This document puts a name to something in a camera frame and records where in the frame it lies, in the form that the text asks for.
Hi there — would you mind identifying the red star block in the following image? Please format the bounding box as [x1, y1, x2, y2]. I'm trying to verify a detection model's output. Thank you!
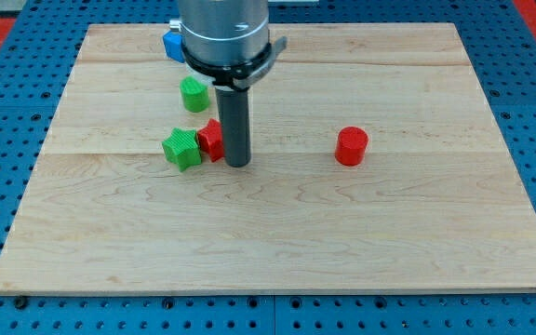
[197, 118, 224, 162]

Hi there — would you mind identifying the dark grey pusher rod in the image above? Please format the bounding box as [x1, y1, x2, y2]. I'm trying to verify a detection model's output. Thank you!
[215, 87, 251, 168]

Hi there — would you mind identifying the green star block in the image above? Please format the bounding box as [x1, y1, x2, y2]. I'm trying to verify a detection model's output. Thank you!
[162, 127, 202, 172]

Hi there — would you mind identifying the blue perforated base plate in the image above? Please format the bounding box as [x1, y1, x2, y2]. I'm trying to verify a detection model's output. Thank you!
[0, 0, 536, 334]

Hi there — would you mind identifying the green cylinder block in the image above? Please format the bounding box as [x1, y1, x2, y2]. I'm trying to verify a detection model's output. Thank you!
[180, 76, 210, 113]

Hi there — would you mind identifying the red cylinder block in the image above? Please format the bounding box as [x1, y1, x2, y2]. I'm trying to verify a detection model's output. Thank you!
[334, 127, 369, 166]

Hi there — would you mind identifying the blue cube block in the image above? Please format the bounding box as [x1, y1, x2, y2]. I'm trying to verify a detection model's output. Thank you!
[163, 32, 185, 63]

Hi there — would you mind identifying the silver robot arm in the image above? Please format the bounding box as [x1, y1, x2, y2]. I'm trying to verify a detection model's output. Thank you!
[171, 0, 288, 91]

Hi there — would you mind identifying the light wooden board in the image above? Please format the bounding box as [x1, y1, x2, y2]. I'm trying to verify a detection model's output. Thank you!
[0, 23, 536, 296]

